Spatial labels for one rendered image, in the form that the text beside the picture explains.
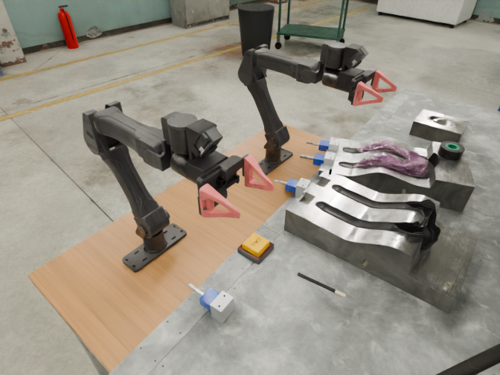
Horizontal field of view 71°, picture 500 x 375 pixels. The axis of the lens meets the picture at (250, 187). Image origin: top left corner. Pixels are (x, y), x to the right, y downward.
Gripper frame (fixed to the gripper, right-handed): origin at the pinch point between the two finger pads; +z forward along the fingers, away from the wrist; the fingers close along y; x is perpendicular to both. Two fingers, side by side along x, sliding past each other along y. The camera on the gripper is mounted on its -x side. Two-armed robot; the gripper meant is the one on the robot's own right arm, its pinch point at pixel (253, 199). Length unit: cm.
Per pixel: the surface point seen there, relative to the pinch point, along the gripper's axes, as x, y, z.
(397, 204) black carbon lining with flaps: 29, 52, 14
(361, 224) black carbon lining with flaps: 32, 41, 9
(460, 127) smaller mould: 33, 124, 15
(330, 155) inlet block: 32, 67, -16
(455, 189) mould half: 31, 75, 26
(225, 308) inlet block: 35.3, -4.0, -4.8
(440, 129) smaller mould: 33, 118, 9
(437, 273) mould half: 34, 39, 32
